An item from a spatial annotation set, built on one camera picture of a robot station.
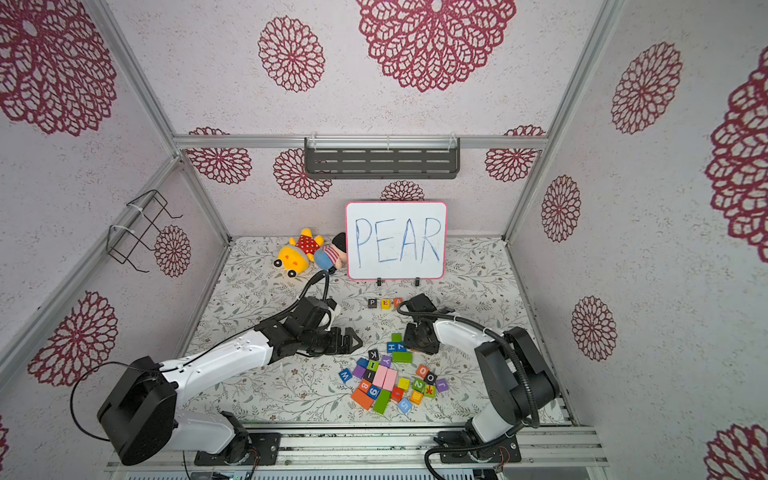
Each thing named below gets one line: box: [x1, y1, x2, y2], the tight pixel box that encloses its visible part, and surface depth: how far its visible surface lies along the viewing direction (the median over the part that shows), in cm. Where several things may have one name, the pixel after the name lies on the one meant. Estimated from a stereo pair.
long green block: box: [392, 351, 413, 363], surface depth 91 cm
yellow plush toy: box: [273, 227, 325, 279], surface depth 111 cm
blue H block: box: [386, 342, 407, 353], surface depth 92 cm
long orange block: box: [351, 388, 374, 410], surface depth 83 cm
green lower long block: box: [373, 389, 391, 415], surface depth 83 cm
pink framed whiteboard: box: [345, 201, 448, 281], surface depth 105 cm
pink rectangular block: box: [373, 365, 397, 392], surface depth 86 cm
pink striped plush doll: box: [314, 232, 347, 274], surface depth 108 cm
